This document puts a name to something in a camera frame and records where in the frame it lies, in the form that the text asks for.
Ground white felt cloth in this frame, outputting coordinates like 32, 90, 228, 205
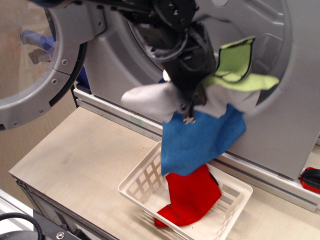
121, 82, 260, 123

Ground light blue felt cloth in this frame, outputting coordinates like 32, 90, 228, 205
161, 104, 246, 176

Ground green felt cloth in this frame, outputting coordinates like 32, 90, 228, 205
201, 36, 280, 92

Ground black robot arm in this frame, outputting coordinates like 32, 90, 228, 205
85, 0, 216, 124

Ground red black tool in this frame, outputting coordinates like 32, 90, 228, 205
299, 167, 320, 194

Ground dark blue cloth in drum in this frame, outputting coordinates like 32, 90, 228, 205
158, 78, 167, 84

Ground white plastic laundry basket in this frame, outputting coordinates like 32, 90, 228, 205
118, 142, 253, 240

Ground blue clamp behind door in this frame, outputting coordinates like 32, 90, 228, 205
20, 29, 91, 94

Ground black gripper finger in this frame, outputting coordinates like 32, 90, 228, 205
194, 84, 207, 106

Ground red cloth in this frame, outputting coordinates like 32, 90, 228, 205
157, 164, 222, 227

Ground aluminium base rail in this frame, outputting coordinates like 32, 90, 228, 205
73, 88, 320, 212

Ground black cable bottom left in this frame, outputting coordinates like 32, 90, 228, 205
0, 212, 47, 240

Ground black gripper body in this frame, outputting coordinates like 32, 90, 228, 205
159, 21, 217, 125

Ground grey toy washing machine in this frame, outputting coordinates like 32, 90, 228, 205
84, 0, 320, 179

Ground black metal bracket with bolt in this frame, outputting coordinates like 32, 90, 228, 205
33, 210, 88, 240

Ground grey round washer door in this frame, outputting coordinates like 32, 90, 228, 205
0, 2, 106, 131

